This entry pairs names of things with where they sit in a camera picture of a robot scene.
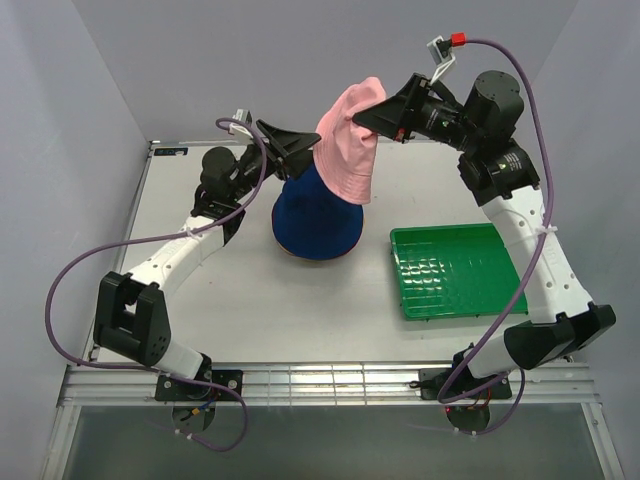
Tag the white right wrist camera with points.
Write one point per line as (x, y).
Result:
(442, 51)

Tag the pink bucket hat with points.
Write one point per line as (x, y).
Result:
(345, 155)

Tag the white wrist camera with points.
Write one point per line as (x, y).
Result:
(238, 128)
(442, 51)

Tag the dark red bucket hat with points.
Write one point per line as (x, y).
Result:
(357, 245)

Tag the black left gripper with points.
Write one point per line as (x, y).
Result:
(290, 145)

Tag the green plastic tray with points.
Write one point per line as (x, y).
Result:
(452, 271)

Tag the aluminium front rail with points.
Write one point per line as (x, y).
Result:
(341, 384)

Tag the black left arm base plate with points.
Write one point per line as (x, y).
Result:
(218, 386)

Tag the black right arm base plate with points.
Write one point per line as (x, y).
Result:
(430, 381)

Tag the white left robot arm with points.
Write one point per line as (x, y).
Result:
(132, 318)

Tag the blue bucket hat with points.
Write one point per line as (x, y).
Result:
(308, 195)

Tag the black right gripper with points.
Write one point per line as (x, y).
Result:
(388, 118)

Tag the yellow bucket hat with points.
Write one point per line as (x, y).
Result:
(310, 260)

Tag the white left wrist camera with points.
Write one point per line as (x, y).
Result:
(238, 128)

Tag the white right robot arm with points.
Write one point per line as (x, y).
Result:
(563, 317)

